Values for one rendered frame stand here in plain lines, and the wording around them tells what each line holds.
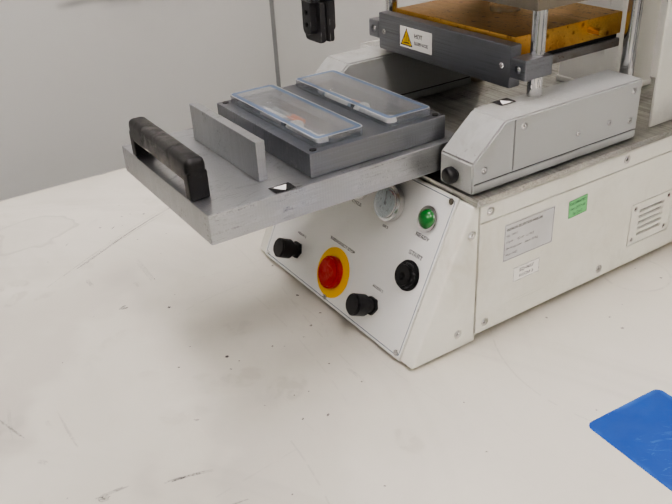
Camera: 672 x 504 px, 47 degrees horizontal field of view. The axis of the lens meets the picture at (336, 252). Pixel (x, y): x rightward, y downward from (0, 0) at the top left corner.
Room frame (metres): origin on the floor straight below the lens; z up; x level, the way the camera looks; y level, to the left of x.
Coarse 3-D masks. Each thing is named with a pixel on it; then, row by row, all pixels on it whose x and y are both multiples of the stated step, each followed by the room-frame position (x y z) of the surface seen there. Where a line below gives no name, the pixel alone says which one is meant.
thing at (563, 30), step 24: (456, 0) 1.00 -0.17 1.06; (480, 0) 0.99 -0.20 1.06; (456, 24) 0.88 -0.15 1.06; (480, 24) 0.87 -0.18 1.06; (504, 24) 0.86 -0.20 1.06; (528, 24) 0.86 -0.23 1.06; (552, 24) 0.85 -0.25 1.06; (576, 24) 0.85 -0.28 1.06; (600, 24) 0.87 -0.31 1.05; (528, 48) 0.82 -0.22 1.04; (552, 48) 0.83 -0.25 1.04; (576, 48) 0.86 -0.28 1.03; (600, 48) 0.88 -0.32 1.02
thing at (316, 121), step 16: (240, 96) 0.83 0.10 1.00; (256, 96) 0.83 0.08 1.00; (272, 96) 0.82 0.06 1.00; (288, 96) 0.82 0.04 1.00; (272, 112) 0.77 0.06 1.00; (288, 112) 0.77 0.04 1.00; (304, 112) 0.76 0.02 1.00; (320, 112) 0.76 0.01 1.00; (304, 128) 0.72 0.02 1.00; (320, 128) 0.71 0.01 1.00; (336, 128) 0.71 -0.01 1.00; (352, 128) 0.71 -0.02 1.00
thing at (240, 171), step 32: (192, 128) 0.83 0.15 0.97; (224, 128) 0.73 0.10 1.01; (128, 160) 0.78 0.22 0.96; (224, 160) 0.73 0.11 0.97; (256, 160) 0.67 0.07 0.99; (384, 160) 0.71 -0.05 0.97; (416, 160) 0.73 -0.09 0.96; (160, 192) 0.70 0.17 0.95; (224, 192) 0.65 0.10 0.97; (256, 192) 0.65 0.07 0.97; (288, 192) 0.65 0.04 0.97; (320, 192) 0.66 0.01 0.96; (352, 192) 0.68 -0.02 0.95; (192, 224) 0.64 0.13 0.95; (224, 224) 0.61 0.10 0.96; (256, 224) 0.63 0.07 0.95
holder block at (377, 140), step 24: (312, 96) 0.84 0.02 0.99; (240, 120) 0.79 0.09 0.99; (264, 120) 0.77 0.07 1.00; (360, 120) 0.76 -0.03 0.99; (432, 120) 0.75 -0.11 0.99; (264, 144) 0.75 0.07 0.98; (288, 144) 0.70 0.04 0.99; (336, 144) 0.69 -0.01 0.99; (360, 144) 0.70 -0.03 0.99; (384, 144) 0.72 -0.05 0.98; (408, 144) 0.73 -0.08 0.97; (312, 168) 0.67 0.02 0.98; (336, 168) 0.69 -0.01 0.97
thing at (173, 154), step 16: (144, 128) 0.73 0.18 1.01; (160, 128) 0.73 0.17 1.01; (144, 144) 0.72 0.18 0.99; (160, 144) 0.69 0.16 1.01; (176, 144) 0.68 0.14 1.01; (160, 160) 0.69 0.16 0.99; (176, 160) 0.65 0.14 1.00; (192, 160) 0.64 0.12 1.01; (192, 176) 0.64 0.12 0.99; (192, 192) 0.63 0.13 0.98; (208, 192) 0.64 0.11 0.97
